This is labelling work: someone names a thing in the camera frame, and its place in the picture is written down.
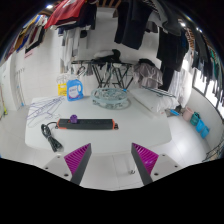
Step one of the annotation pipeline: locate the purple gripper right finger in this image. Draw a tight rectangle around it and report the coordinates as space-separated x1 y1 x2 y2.
131 143 159 185

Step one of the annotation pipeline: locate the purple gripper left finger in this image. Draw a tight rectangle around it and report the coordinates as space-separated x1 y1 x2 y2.
64 143 92 185

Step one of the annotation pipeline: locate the purple charger plug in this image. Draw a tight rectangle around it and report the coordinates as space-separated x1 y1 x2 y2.
70 115 78 124

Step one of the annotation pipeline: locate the black orange power strip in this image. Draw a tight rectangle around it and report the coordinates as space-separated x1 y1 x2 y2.
57 119 118 130

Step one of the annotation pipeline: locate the white folded bedding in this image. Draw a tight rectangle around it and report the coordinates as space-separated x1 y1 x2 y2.
130 88 179 113

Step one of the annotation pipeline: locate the pink bucket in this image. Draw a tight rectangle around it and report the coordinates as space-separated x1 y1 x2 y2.
183 107 194 121

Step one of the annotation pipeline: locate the blue container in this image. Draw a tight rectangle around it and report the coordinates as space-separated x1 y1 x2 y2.
196 120 210 138

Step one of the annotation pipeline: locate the teal bucket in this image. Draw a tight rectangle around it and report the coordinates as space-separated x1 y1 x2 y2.
190 112 200 126

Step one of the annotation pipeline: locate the round clip drying hanger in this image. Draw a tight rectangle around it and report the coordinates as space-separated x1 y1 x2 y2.
91 88 129 110

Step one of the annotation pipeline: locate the yellow detergent bottle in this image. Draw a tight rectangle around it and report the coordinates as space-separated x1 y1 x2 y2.
58 83 67 96

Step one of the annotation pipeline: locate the blue detergent bottle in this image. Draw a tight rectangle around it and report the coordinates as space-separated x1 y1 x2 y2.
67 79 83 101

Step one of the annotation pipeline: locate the grey draped cloth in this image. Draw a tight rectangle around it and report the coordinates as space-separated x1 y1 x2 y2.
133 63 163 88

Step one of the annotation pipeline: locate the dark hanging coat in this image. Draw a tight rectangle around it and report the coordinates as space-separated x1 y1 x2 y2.
157 13 189 91

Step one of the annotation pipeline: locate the black hanging jacket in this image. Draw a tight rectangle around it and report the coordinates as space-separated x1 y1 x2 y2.
114 0 153 50

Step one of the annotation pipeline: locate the red hanging garment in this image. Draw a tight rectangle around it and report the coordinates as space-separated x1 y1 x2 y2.
44 0 86 29

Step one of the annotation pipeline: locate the black coiled power cable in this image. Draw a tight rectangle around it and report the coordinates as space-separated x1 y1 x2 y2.
40 121 65 153

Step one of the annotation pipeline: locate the pile of wire hangers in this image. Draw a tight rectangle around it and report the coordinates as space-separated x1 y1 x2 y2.
26 96 64 128

